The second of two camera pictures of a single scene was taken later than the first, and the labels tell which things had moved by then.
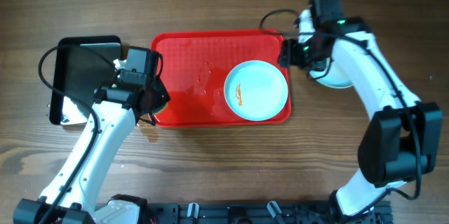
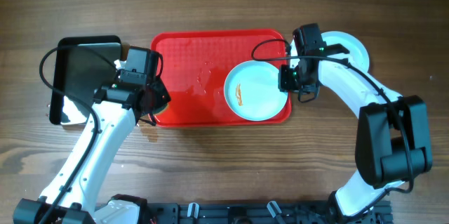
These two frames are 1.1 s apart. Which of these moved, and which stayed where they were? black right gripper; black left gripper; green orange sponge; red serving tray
Moved: black right gripper
Stayed: black left gripper; green orange sponge; red serving tray
